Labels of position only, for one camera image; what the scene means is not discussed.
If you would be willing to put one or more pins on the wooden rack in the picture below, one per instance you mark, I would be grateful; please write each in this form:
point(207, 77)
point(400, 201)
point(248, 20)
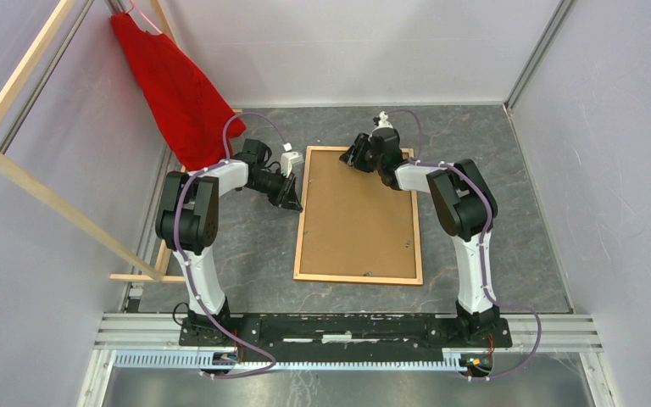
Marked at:
point(90, 137)

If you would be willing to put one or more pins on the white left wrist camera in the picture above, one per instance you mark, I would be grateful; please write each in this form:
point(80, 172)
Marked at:
point(289, 159)

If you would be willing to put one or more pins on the red cloth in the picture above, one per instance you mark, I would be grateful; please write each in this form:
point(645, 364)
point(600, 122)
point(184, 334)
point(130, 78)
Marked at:
point(189, 111)

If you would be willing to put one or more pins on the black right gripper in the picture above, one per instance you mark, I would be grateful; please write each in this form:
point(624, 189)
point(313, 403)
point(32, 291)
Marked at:
point(353, 156)

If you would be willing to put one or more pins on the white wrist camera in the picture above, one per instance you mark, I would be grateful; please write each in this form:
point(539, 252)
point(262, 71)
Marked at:
point(289, 159)
point(381, 122)

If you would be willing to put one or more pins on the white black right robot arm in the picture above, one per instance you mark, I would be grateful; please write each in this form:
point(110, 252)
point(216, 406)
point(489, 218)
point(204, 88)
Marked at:
point(465, 209)

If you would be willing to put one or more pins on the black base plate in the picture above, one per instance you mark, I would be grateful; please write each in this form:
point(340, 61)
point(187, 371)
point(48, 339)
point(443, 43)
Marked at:
point(324, 338)

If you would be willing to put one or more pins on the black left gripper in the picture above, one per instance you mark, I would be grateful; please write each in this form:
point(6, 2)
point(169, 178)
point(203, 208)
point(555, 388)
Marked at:
point(287, 196)

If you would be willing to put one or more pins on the brown backing board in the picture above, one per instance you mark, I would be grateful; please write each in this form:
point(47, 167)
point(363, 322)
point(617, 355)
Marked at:
point(359, 224)

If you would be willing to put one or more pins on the aluminium rail frame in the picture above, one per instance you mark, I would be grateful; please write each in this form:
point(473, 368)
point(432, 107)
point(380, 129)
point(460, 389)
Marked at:
point(555, 360)

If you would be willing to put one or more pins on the wooden picture frame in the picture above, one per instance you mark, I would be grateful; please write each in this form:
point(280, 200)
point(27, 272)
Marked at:
point(359, 278)

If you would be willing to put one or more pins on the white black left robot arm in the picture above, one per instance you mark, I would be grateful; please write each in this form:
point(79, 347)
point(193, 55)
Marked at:
point(188, 217)

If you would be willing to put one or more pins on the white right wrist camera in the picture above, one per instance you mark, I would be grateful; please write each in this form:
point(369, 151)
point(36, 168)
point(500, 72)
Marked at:
point(381, 122)

